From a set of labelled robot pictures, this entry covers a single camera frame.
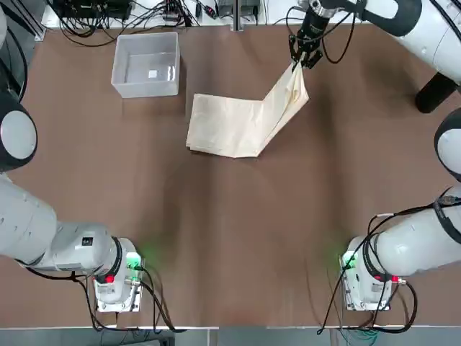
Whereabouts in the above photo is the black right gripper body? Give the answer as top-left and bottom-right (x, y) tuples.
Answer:
(295, 9), (331, 51)

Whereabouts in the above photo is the cream-colored tablecloth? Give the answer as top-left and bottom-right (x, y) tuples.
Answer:
(185, 63), (310, 159)

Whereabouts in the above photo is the dark grey electronics box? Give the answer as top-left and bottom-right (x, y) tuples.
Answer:
(218, 0), (260, 17)

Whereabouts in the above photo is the clear plastic storage box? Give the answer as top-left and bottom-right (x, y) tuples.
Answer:
(110, 31), (181, 99)

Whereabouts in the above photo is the large black electronics box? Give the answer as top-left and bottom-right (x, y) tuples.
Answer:
(53, 0), (131, 19)

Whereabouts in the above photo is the black cylindrical vase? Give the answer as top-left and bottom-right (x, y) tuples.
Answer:
(415, 71), (459, 115)

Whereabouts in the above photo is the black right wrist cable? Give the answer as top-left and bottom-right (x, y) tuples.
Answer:
(286, 6), (357, 65)

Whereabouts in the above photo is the aluminium camera post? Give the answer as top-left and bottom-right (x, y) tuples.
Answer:
(233, 0), (244, 32)

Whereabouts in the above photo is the black right arm base cable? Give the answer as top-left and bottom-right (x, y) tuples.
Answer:
(315, 196), (461, 335)

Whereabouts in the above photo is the black arm base cable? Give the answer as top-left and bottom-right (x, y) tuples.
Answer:
(141, 265), (189, 334)
(315, 196), (461, 335)

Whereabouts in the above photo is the thin black table cable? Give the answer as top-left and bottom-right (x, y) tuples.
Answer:
(53, 16), (120, 48)

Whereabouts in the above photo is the aluminium frame rail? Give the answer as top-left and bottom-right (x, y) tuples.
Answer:
(34, 14), (48, 41)

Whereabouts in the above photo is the black left arm base cable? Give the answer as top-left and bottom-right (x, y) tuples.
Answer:
(141, 265), (189, 334)

